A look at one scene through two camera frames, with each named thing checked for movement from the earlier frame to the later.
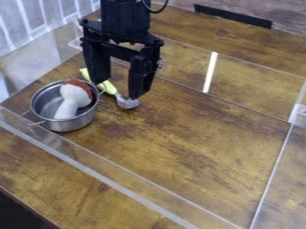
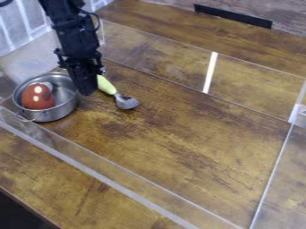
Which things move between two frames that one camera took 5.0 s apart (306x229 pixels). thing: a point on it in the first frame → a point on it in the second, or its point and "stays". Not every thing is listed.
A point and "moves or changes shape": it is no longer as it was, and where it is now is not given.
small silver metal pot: x=63 y=105 moves or changes shape
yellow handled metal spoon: x=122 y=101 stays
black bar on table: x=233 y=16 stays
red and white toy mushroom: x=76 y=94 → x=38 y=96
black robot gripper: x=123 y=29 → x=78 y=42
